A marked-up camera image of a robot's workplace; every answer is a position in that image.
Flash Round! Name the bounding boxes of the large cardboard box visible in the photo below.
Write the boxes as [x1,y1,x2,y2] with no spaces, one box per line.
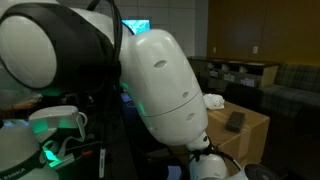
[169,100,271,168]

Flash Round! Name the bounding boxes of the dark rectangular block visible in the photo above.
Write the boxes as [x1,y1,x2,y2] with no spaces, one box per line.
[167,165,183,180]

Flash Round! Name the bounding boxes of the large wall monitor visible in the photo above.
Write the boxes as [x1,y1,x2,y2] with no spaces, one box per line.
[121,19,152,36]

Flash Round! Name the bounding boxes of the green plaid sofa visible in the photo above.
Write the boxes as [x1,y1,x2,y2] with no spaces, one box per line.
[259,64,320,119]

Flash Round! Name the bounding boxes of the white VR headset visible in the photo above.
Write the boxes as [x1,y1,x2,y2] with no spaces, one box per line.
[28,105,88,141]

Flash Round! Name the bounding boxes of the white cloth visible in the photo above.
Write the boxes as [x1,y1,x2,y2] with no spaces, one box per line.
[203,93,225,110]

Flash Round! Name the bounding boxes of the person in dark clothes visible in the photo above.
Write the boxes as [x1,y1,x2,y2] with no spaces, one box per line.
[0,95,43,118]

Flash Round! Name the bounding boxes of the wooden shelf cabinet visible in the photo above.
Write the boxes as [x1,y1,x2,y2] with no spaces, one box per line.
[188,55,279,89]

